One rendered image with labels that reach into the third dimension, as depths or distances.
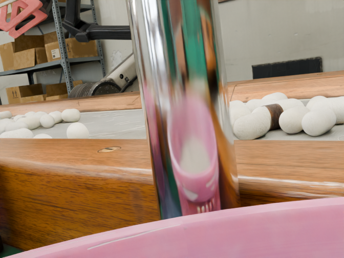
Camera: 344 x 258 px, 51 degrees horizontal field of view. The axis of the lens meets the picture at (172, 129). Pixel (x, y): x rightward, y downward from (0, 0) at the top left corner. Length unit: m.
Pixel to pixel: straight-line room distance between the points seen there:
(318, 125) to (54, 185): 0.17
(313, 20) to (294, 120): 2.15
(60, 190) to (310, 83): 0.37
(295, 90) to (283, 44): 1.98
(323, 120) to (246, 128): 0.05
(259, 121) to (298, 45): 2.17
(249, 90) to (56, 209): 0.38
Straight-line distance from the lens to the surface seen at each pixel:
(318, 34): 2.41
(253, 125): 0.26
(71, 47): 3.05
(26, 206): 0.21
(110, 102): 0.68
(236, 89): 0.52
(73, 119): 0.57
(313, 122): 0.26
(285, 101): 0.32
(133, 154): 0.16
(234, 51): 2.59
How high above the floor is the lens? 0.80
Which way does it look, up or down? 9 degrees down
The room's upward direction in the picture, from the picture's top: 8 degrees counter-clockwise
